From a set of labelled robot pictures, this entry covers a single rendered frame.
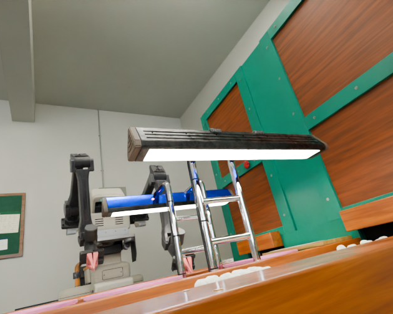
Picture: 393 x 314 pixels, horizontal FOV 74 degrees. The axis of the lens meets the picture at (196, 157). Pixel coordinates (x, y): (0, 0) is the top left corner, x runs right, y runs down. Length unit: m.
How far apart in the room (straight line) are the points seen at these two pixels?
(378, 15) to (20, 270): 3.19
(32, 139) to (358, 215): 3.30
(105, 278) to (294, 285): 1.58
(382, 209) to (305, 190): 0.35
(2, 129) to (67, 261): 1.65
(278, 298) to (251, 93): 1.33
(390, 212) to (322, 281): 0.69
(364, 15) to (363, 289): 0.98
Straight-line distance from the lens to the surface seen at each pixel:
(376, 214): 0.99
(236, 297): 0.24
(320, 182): 1.16
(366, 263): 0.35
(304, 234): 1.25
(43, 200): 3.30
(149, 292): 0.64
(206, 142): 0.64
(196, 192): 0.79
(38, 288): 3.16
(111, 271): 1.79
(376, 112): 1.06
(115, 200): 1.13
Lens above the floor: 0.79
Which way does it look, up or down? 22 degrees up
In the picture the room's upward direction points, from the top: 12 degrees counter-clockwise
